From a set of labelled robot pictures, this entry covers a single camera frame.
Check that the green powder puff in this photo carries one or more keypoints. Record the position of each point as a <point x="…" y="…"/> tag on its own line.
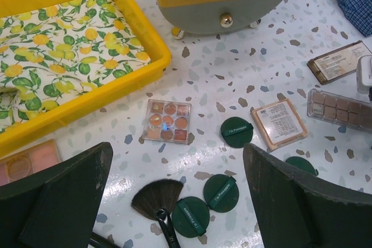
<point x="236" y="132"/>
<point x="191" y="217"/>
<point x="221" y="193"/>
<point x="302" y="164"/>

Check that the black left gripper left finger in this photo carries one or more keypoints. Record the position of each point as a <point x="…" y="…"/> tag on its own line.
<point x="56" y="207"/>

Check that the lemon print cloth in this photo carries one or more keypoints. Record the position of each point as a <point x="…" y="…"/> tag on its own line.
<point x="53" y="55"/>

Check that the yellow plastic tray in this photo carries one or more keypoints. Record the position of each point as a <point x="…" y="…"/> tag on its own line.
<point x="157" y="50"/>

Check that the long clear brown eyeshadow palette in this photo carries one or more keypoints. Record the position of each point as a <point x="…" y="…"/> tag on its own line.
<point x="339" y="110"/>

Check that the black thin makeup brush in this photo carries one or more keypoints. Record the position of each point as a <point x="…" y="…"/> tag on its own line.
<point x="97" y="241"/>

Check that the black fan makeup brush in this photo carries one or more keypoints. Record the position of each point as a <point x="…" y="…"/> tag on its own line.
<point x="156" y="201"/>

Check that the long brown labelled palette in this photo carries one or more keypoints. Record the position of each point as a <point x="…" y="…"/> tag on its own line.
<point x="338" y="63"/>

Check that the nine-pan orange eyeshadow palette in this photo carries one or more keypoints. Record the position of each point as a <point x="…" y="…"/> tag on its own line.
<point x="167" y="121"/>

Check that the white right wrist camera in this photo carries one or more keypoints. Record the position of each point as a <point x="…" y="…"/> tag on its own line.
<point x="364" y="76"/>

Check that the square peach compact labelled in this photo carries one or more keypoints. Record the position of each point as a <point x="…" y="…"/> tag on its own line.
<point x="279" y="124"/>

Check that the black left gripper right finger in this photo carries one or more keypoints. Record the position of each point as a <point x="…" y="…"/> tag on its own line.
<point x="297" y="209"/>

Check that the pink blush palette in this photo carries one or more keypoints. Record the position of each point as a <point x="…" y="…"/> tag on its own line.
<point x="29" y="161"/>

